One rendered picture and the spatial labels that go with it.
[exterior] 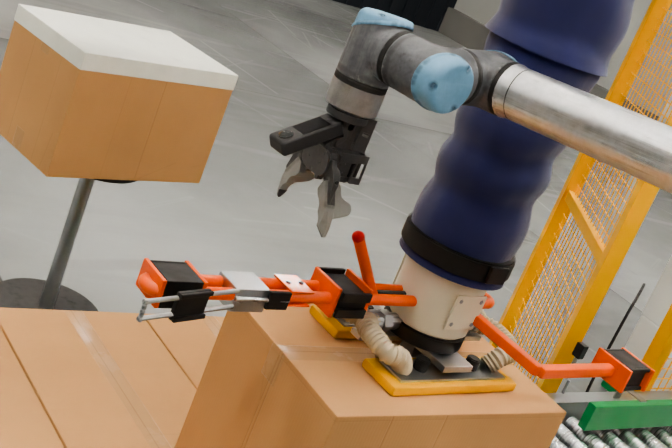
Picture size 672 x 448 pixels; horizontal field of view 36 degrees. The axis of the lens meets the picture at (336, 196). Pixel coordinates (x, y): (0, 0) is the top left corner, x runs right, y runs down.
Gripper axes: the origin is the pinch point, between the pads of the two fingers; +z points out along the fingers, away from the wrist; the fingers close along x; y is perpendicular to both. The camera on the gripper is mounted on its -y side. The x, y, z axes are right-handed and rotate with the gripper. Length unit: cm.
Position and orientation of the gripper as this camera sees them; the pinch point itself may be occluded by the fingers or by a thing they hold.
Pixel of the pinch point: (296, 216)
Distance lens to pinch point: 173.5
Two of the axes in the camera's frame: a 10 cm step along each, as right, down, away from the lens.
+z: -3.6, 8.9, 2.9
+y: 7.7, 1.1, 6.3
